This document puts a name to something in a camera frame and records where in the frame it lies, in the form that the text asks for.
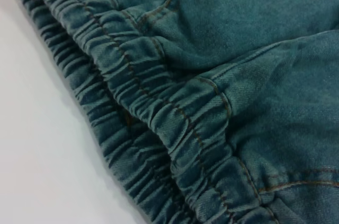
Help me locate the blue denim shorts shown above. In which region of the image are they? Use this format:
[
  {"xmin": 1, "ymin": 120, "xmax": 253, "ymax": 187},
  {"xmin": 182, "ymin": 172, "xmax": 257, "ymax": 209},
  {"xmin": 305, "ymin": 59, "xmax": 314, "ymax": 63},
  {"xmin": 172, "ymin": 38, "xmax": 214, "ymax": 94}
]
[{"xmin": 15, "ymin": 0, "xmax": 339, "ymax": 224}]

